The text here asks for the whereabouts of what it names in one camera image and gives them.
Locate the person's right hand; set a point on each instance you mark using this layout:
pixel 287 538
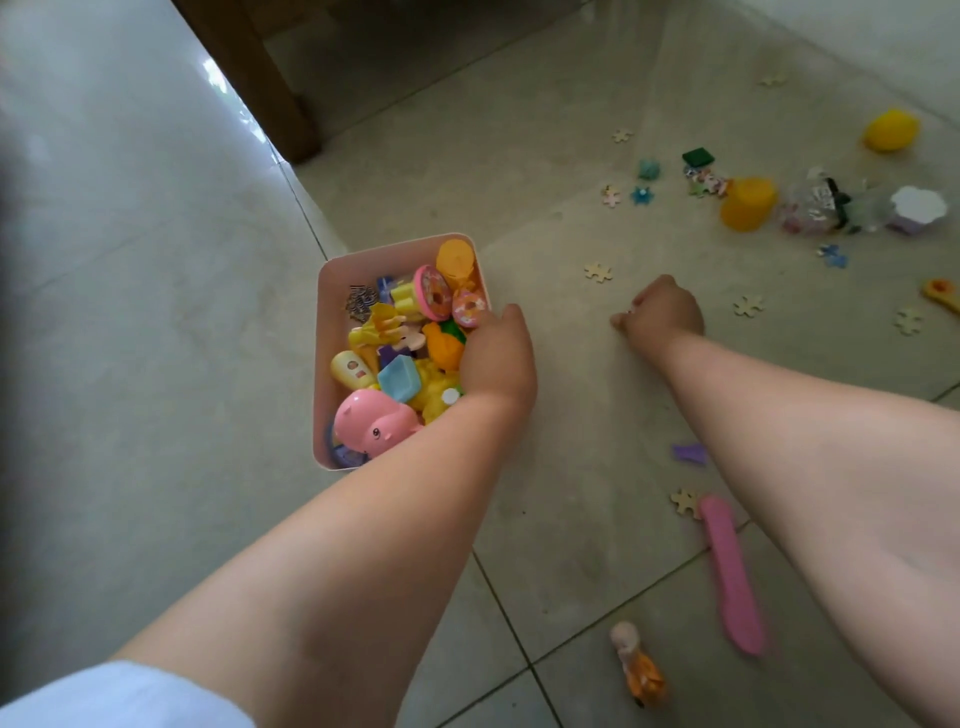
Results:
pixel 664 315

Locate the person's left hand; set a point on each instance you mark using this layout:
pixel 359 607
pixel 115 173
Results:
pixel 499 360

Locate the green bumpy toy vegetable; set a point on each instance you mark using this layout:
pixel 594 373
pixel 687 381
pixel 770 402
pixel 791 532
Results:
pixel 452 331

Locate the pink dark toy piece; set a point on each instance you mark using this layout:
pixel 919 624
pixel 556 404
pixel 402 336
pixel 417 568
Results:
pixel 470 309

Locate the pale animal shaped toy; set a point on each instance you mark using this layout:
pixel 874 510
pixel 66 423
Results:
pixel 412 339

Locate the light blue toy cup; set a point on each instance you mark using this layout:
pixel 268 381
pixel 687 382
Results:
pixel 400 380

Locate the purple angled piece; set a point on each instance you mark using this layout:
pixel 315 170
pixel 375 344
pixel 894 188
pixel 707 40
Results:
pixel 388 351

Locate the pinkish jigsaw puzzle piece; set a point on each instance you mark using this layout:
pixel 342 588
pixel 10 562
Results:
pixel 611 196

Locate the blue plastic toy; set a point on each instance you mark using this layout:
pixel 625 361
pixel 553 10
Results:
pixel 385 287

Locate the yellow toy cup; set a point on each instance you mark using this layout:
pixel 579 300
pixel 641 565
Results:
pixel 748 206

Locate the colourful printed puzzle pieces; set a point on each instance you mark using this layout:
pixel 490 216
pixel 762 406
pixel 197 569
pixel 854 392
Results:
pixel 706 184

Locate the pink round toy animal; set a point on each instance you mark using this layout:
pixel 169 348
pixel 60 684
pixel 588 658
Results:
pixel 371 424

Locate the striped card gold pins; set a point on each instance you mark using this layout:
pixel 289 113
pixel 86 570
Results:
pixel 361 302

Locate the clear bag of trinkets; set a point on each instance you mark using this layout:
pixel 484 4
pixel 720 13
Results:
pixel 802 208

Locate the pink plastic toy tray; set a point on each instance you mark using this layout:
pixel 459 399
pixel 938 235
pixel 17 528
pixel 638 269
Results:
pixel 326 315

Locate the pink toy stick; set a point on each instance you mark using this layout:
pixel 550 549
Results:
pixel 731 577

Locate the white scalloped toy cup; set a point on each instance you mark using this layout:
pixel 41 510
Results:
pixel 917 208

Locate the yellow toy ladle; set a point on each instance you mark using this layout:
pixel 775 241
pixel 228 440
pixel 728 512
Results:
pixel 941 294

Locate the yellow round toy fruit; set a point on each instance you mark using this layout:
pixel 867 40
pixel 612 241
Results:
pixel 891 131

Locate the small orange figurine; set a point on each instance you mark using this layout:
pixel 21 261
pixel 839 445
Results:
pixel 641 671

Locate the person's right forearm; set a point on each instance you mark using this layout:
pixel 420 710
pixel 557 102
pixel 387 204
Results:
pixel 825 487

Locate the person's left forearm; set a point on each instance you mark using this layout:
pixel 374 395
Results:
pixel 337 562

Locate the person's white sleeve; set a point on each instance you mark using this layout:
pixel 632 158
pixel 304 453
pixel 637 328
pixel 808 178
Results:
pixel 112 701

